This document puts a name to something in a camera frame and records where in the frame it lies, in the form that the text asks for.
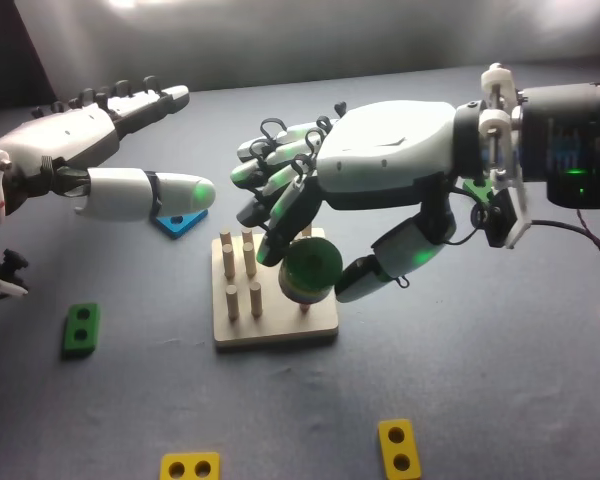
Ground black backdrop panel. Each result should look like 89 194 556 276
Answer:
0 0 57 114

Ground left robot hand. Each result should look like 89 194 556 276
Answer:
0 74 216 222

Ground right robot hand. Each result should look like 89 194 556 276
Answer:
229 101 459 305

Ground grey table cloth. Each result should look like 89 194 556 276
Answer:
0 62 600 480

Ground yellow two-hole block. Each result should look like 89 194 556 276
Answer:
159 452 221 480
377 418 422 480

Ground coloured rings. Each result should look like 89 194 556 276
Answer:
278 238 343 305

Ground green two-hole block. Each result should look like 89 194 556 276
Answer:
61 302 101 359

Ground blue triangular three-hole block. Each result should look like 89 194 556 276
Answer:
152 208 210 241

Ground green flat block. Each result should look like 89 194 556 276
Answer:
462 177 496 201

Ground wooden peg board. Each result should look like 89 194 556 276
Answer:
210 225 341 354

